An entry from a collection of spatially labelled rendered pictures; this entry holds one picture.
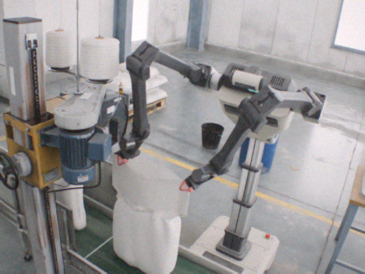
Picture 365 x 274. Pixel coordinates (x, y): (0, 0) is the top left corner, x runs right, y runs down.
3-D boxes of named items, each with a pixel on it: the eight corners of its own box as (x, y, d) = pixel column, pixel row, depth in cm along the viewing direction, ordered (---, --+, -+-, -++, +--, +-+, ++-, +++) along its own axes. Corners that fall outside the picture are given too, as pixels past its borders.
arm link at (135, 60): (155, 44, 130) (138, 34, 135) (138, 75, 133) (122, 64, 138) (204, 70, 169) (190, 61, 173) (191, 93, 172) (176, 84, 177)
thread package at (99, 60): (126, 77, 147) (128, 38, 140) (99, 85, 134) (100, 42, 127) (99, 70, 155) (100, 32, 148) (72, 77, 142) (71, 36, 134)
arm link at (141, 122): (151, 63, 135) (134, 52, 140) (141, 70, 132) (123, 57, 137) (152, 135, 167) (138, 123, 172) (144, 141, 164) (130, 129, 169)
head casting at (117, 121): (127, 138, 196) (129, 89, 183) (97, 153, 177) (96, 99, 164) (90, 123, 209) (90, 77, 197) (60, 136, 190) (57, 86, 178)
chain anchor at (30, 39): (40, 49, 131) (40, 33, 128) (30, 51, 127) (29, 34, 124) (36, 47, 132) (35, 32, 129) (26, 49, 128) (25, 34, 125)
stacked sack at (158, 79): (169, 84, 539) (170, 75, 533) (143, 94, 485) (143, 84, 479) (147, 78, 559) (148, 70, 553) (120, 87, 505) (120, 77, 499)
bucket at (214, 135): (225, 145, 442) (228, 126, 431) (215, 153, 419) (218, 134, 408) (205, 138, 456) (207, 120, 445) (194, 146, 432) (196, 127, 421)
